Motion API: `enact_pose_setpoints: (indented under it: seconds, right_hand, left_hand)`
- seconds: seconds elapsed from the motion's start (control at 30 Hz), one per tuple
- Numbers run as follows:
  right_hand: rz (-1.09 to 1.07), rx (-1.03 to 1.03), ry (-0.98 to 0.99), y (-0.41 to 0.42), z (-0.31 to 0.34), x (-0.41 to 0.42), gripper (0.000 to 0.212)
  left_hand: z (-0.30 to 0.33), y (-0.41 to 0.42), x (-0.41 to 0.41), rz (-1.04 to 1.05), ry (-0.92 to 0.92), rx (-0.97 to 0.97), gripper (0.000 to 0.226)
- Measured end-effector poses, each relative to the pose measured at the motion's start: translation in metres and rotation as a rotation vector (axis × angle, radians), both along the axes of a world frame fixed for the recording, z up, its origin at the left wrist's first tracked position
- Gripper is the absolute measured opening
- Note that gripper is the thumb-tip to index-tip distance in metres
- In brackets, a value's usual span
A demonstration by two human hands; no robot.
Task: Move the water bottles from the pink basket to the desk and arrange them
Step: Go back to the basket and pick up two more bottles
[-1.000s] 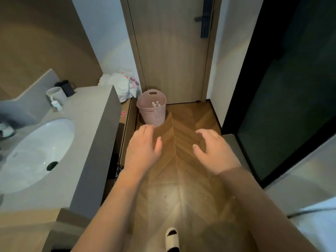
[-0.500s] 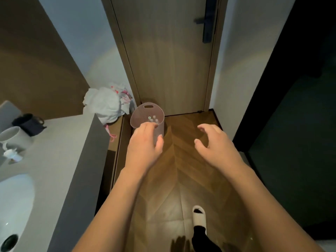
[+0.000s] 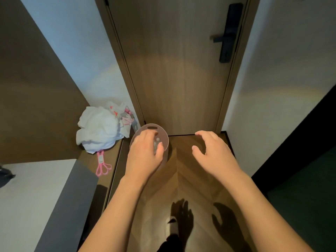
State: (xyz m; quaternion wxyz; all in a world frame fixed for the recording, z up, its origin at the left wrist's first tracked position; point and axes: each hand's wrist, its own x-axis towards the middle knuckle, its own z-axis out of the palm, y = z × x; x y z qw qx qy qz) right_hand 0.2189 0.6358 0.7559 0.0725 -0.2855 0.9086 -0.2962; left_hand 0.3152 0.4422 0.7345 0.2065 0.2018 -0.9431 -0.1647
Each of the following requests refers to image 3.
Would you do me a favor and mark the person's right hand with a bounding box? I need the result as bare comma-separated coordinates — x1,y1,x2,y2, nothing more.
192,131,245,182

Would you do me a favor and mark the person's left hand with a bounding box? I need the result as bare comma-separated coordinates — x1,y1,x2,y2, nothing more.
123,130,165,182

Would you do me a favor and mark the person's right forearm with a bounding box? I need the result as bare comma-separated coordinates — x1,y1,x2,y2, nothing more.
220,169,315,252

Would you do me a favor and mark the person's left forearm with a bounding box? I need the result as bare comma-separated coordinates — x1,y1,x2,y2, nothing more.
78,175,153,252

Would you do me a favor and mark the pink and clear packaging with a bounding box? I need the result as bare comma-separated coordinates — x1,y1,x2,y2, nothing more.
119,106,135,127

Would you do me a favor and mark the white plastic bag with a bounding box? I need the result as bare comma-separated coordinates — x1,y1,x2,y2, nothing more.
76,101,138,155

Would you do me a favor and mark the brown wooden door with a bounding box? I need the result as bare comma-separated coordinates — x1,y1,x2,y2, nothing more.
106,0,250,136

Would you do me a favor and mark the person's foot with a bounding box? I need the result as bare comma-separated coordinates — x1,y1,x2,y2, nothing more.
157,217,185,252

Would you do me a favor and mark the white cabinet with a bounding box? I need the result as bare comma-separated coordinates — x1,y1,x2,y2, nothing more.
0,159,99,252

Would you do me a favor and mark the dark grey object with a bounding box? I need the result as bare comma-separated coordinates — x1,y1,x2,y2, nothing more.
0,164,16,189

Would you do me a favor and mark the brown door frame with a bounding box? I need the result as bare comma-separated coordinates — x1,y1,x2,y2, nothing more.
94,0,261,135

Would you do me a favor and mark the black door lock handle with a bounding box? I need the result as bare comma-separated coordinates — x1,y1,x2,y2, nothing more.
210,3,244,63

